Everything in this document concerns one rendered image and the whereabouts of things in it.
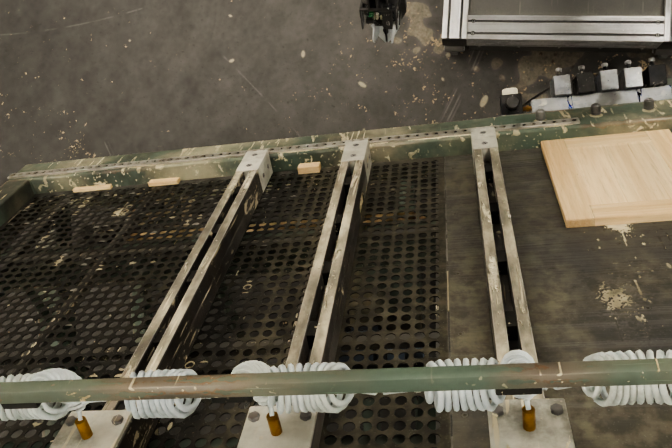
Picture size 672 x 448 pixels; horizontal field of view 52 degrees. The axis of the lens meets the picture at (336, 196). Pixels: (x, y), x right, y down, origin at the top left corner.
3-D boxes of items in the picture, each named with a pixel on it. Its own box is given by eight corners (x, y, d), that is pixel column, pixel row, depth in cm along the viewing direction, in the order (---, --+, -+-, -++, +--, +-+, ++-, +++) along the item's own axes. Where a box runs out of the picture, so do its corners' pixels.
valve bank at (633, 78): (662, 66, 205) (687, 44, 182) (667, 114, 204) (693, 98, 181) (490, 85, 215) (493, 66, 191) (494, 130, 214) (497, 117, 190)
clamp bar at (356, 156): (378, 162, 188) (366, 78, 177) (310, 582, 85) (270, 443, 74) (342, 165, 190) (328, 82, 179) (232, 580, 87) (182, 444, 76)
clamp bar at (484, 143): (503, 150, 182) (498, 63, 171) (592, 588, 79) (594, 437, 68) (464, 154, 184) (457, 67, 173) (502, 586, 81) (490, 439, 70)
